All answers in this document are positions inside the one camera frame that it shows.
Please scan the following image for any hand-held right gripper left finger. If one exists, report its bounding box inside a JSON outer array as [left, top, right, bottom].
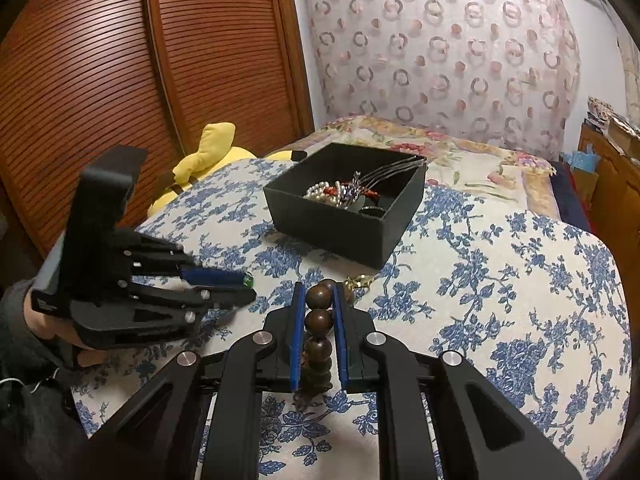
[[87, 281, 307, 480]]

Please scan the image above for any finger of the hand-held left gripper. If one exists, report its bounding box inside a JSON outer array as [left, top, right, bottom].
[[75, 284, 257, 352], [117, 230, 252, 288]]

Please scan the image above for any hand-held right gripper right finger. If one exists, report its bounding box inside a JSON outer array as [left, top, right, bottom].
[[334, 281, 583, 480]]

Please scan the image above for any dark wooden bead bracelet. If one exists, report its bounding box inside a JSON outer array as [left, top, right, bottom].
[[298, 280, 337, 396]]

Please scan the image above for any black square box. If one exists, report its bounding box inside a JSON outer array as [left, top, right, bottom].
[[263, 141, 428, 270]]

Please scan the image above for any white pearl necklace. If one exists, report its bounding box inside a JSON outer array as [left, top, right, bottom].
[[305, 180, 351, 207]]

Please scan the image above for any amber red bead bracelet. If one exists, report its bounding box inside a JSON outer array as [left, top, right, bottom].
[[322, 185, 383, 201]]

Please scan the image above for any silver hair fork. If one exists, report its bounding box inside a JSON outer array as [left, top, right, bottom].
[[350, 156, 426, 196]]

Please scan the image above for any person's left forearm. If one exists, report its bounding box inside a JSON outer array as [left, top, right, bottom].
[[0, 280, 101, 480]]

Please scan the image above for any person's left hand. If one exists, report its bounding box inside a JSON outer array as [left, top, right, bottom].
[[22, 309, 119, 367]]

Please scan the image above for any yellow plush toy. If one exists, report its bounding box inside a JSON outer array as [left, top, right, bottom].
[[148, 121, 308, 216]]

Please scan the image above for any blue floral tablecloth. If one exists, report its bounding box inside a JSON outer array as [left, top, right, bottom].
[[70, 157, 633, 480]]

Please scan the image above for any brown slatted wooden wardrobe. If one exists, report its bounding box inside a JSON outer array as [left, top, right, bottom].
[[0, 0, 316, 261]]

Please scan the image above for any floral bed blanket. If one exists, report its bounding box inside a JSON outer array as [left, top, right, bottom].
[[265, 115, 561, 221]]

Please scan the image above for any dark blue blanket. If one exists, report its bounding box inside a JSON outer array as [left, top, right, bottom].
[[550, 162, 593, 233]]

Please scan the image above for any brown cardboard box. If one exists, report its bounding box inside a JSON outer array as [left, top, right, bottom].
[[570, 170, 599, 217]]

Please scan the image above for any circle patterned sheer curtain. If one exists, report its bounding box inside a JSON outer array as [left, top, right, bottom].
[[292, 0, 583, 161]]

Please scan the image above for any blue plastic bag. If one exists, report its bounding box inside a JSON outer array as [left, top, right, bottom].
[[562, 144, 601, 173]]

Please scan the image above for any long wooden cabinet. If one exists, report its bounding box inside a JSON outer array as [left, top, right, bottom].
[[577, 125, 640, 266]]

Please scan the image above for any stack of folded fabric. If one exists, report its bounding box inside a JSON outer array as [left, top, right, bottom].
[[585, 95, 621, 126]]

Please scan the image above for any open cardboard box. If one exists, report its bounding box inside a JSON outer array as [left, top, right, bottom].
[[605, 115, 640, 156]]

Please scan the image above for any tied beige curtain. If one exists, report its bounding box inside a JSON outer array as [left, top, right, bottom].
[[617, 20, 640, 111]]

